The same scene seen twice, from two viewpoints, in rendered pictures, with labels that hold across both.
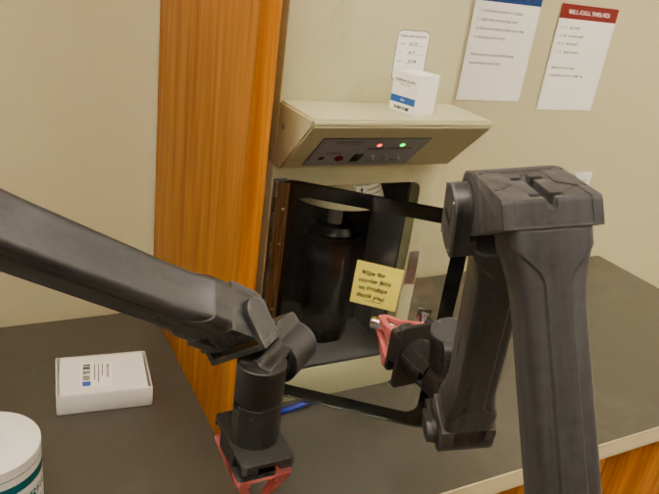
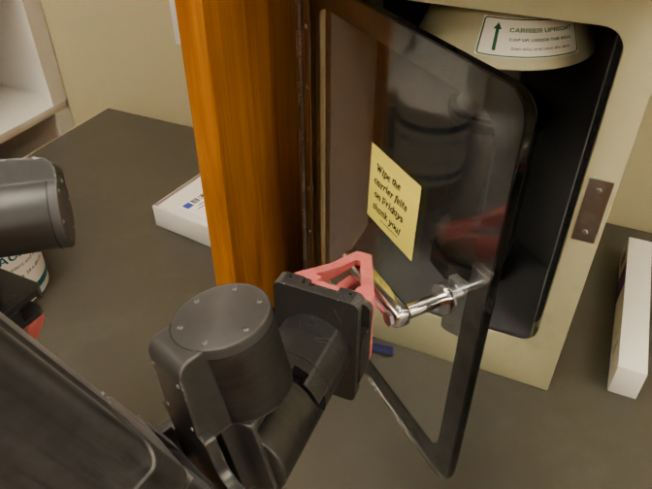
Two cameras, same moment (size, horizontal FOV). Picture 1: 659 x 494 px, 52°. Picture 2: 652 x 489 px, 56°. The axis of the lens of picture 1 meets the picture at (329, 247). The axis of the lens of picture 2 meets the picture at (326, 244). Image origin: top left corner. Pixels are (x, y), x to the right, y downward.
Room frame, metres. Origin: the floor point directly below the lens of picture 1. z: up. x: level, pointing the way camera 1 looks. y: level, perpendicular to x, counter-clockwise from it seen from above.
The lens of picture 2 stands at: (0.68, -0.40, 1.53)
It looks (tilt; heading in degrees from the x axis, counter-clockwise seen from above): 38 degrees down; 55
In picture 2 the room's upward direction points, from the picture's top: straight up
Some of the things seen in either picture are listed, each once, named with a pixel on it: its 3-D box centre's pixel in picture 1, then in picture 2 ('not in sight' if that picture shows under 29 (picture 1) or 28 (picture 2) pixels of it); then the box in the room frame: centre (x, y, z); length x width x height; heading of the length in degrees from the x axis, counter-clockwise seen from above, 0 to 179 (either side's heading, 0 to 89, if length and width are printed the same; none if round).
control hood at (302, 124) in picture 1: (384, 142); not in sight; (1.04, -0.06, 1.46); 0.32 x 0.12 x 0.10; 120
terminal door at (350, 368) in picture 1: (357, 310); (378, 234); (0.98, -0.06, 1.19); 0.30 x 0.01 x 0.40; 82
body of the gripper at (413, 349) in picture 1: (423, 363); (304, 362); (0.83, -0.16, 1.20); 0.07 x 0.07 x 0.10; 31
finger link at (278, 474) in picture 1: (252, 473); not in sight; (0.64, 0.05, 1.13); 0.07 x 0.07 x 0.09; 30
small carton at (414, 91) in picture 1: (414, 91); not in sight; (1.06, -0.10, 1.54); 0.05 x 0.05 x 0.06; 47
